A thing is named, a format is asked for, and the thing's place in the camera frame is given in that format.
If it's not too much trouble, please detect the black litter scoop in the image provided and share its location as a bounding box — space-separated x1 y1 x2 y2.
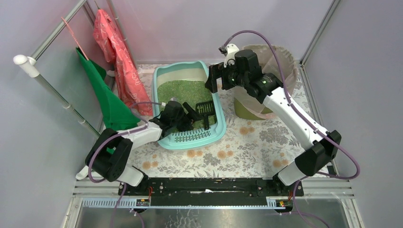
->
196 100 216 130

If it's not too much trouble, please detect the teal litter box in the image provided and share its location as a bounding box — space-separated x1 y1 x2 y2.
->
152 61 226 150

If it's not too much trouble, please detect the bin with plastic liner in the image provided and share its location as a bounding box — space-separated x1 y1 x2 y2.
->
234 44 298 120

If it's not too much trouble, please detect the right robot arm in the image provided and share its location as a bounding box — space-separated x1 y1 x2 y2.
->
205 47 341 189

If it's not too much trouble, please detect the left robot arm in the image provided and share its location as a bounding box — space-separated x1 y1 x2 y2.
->
85 101 203 187

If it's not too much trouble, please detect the green cat litter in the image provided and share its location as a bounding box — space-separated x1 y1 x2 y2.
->
157 80 213 110

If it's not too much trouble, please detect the pink patterned cloth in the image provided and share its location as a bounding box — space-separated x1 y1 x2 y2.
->
93 9 153 116

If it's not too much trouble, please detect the green cloth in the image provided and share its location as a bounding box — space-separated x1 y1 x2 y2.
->
76 47 141 155

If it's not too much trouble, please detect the floral mat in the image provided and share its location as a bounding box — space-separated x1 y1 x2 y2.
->
89 63 322 179

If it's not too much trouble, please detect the pink hanger rod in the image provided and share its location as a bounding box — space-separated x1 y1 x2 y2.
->
61 17 89 61

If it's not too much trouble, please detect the white capped metal pole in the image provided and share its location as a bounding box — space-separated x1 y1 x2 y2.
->
13 55 100 137

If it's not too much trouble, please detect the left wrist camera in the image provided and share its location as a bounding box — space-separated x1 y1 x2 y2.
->
161 97 181 108

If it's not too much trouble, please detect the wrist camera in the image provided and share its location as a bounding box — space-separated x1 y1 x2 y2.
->
161 97 181 108
219 44 240 67

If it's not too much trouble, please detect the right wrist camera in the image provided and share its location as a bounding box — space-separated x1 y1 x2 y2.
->
219 44 240 67

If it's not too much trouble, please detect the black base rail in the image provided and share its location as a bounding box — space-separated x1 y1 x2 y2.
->
118 178 304 207

